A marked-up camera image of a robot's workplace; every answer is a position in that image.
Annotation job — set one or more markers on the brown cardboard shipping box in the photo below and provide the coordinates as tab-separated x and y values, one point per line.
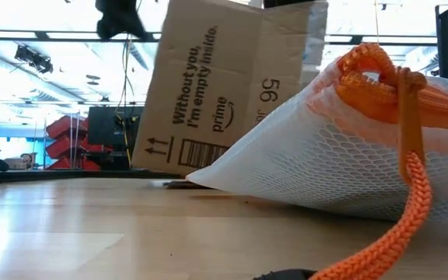
208	78

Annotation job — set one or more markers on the mesh zip pouch orange trim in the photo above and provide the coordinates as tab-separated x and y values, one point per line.
325	163

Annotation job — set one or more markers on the black monitor screen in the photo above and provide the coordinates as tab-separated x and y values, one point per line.
103	124

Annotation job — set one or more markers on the red storage bin rack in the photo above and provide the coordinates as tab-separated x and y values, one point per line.
64	128

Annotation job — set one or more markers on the person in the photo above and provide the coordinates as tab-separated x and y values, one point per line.
26	158

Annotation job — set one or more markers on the black aluminium table frame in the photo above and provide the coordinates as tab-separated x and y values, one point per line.
53	177

